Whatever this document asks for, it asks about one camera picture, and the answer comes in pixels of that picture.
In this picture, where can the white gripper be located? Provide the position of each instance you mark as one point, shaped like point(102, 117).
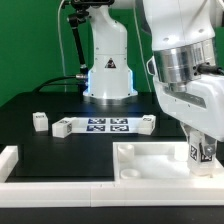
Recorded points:
point(201, 107)

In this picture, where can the white square table top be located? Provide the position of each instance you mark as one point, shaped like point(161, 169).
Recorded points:
point(151, 161)

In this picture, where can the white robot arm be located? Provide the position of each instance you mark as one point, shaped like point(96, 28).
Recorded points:
point(182, 44)

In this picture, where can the white U-shaped obstacle fence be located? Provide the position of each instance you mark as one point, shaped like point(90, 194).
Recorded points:
point(164, 192)

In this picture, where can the white fiducial tag sheet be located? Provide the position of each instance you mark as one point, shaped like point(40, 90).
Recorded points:
point(106, 125)

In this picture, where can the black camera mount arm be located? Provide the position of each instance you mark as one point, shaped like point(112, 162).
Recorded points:
point(74, 21)

